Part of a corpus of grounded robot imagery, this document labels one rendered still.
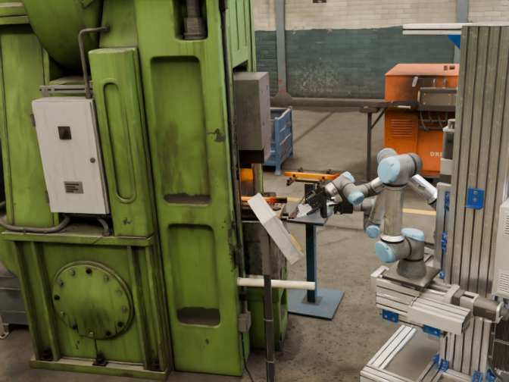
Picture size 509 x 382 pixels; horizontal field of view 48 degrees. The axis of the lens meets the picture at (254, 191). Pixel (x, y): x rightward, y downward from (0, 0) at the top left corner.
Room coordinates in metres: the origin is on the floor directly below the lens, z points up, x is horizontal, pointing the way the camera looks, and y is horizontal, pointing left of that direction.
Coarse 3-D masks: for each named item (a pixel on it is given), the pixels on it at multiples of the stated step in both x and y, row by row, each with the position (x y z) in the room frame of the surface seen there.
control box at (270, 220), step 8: (248, 200) 2.86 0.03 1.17; (256, 200) 2.81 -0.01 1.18; (264, 200) 2.76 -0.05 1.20; (256, 208) 2.72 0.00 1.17; (264, 208) 2.67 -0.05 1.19; (264, 216) 2.59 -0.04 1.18; (272, 216) 2.55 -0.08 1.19; (264, 224) 2.54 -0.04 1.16; (272, 224) 2.55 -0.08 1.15; (280, 224) 2.55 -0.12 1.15; (272, 232) 2.55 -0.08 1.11; (280, 232) 2.55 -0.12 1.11; (288, 232) 2.61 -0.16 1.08; (280, 240) 2.55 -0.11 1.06; (288, 240) 2.56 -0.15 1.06; (280, 248) 2.55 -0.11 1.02; (288, 248) 2.56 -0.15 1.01; (296, 248) 2.57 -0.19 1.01; (288, 256) 2.56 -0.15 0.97; (296, 256) 2.57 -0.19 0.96
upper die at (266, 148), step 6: (240, 150) 3.21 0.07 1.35; (246, 150) 3.20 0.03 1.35; (252, 150) 3.20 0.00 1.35; (258, 150) 3.19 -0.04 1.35; (264, 150) 3.20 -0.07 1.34; (240, 156) 3.21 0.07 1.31; (246, 156) 3.20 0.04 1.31; (252, 156) 3.20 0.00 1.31; (258, 156) 3.19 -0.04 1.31; (264, 156) 3.19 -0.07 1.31; (240, 162) 3.21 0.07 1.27; (246, 162) 3.20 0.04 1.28; (252, 162) 3.20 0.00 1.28; (258, 162) 3.19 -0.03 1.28; (264, 162) 3.18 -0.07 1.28
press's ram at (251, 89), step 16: (240, 80) 3.15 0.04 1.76; (256, 80) 3.13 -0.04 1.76; (240, 96) 3.16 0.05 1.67; (256, 96) 3.14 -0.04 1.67; (240, 112) 3.16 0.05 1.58; (256, 112) 3.14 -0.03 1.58; (240, 128) 3.16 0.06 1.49; (256, 128) 3.14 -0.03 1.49; (240, 144) 3.16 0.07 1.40; (256, 144) 3.14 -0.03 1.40
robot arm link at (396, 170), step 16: (384, 160) 2.53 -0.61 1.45; (400, 160) 2.51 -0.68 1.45; (384, 176) 2.51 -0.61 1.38; (400, 176) 2.48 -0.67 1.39; (400, 192) 2.50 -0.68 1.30; (400, 208) 2.51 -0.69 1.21; (384, 224) 2.54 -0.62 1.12; (400, 224) 2.51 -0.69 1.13; (384, 240) 2.51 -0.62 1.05; (400, 240) 2.49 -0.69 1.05; (384, 256) 2.50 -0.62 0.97; (400, 256) 2.50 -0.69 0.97
